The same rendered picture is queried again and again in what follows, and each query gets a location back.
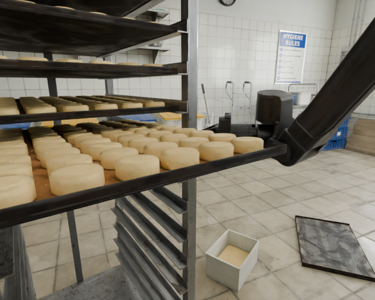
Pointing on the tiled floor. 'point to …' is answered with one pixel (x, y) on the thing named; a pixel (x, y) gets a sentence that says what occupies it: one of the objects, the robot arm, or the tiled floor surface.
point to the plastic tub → (231, 259)
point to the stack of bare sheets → (332, 248)
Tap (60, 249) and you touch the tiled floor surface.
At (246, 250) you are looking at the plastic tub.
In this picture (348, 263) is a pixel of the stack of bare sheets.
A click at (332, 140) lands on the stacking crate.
